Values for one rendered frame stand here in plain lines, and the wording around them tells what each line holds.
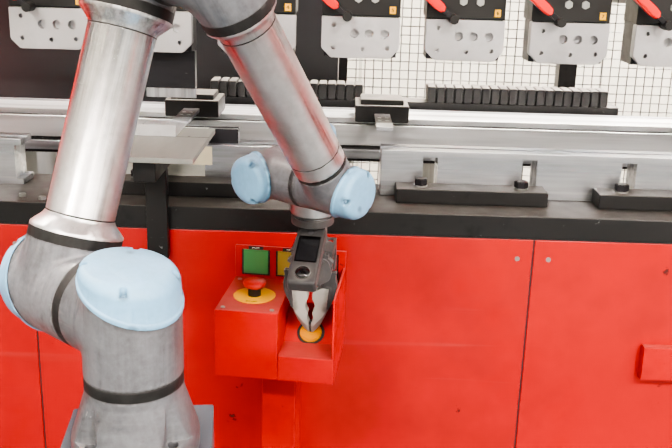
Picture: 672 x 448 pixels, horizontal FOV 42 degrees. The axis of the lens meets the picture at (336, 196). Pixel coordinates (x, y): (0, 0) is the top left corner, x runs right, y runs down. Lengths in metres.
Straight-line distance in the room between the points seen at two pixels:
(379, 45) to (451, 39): 0.14
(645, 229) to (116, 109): 1.06
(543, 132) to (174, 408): 1.25
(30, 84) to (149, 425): 1.50
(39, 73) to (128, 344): 1.48
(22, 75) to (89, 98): 1.32
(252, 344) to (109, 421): 0.48
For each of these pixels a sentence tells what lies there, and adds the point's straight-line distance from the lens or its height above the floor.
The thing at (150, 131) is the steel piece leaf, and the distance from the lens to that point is 1.71.
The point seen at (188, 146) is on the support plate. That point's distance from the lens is 1.61.
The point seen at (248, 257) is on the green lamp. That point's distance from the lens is 1.57.
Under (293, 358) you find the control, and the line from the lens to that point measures 1.46.
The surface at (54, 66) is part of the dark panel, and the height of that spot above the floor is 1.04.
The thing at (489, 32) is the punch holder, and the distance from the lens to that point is 1.72.
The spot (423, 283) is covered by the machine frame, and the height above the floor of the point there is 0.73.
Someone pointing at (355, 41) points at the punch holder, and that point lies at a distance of 1.70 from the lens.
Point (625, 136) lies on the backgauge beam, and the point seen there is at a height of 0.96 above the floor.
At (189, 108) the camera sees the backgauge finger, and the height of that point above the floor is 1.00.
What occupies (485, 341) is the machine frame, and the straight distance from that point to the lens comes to 1.77.
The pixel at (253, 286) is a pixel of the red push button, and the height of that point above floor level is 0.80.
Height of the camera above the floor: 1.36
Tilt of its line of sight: 16 degrees down
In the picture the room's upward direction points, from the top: 2 degrees clockwise
